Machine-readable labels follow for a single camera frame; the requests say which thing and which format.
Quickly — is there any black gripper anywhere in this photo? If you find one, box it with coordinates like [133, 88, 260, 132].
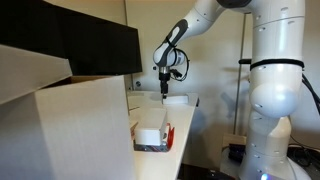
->
[159, 67, 171, 100]

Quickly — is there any small white box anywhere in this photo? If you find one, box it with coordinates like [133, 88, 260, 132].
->
[163, 95, 189, 105]

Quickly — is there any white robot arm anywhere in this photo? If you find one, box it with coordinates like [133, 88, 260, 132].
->
[153, 0, 311, 180]

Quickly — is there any red flat box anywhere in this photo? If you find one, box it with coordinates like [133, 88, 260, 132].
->
[133, 123, 175, 152]

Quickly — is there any white cardboard storage box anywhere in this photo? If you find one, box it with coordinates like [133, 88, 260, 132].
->
[0, 76, 136, 180]

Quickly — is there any long white carton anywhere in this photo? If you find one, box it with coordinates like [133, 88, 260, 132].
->
[134, 108, 167, 146]

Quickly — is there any large black monitor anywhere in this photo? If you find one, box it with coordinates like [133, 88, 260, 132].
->
[0, 0, 142, 75]

